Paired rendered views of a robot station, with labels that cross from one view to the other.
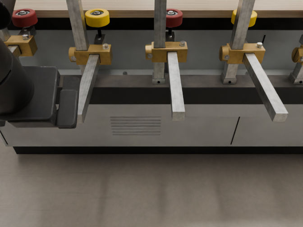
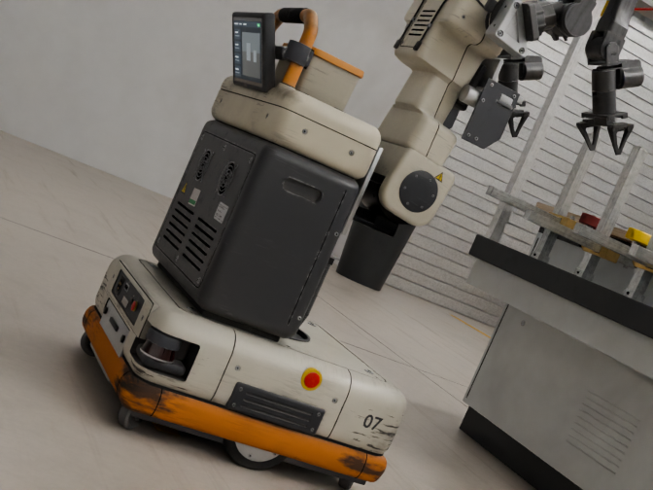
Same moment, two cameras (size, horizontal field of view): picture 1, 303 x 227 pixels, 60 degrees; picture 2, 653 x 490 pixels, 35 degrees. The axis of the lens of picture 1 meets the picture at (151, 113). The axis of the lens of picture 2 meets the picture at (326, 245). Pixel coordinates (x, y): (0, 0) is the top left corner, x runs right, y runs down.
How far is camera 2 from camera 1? 2.78 m
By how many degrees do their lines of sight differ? 70
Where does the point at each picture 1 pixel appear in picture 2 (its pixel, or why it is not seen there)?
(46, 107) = not seen: hidden behind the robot
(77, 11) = (614, 201)
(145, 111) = (601, 341)
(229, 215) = not seen: outside the picture
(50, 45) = (598, 274)
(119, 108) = (582, 326)
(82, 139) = (532, 431)
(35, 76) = not seen: hidden behind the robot
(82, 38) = (602, 226)
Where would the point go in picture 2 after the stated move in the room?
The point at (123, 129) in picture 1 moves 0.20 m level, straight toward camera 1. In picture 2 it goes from (582, 435) to (540, 421)
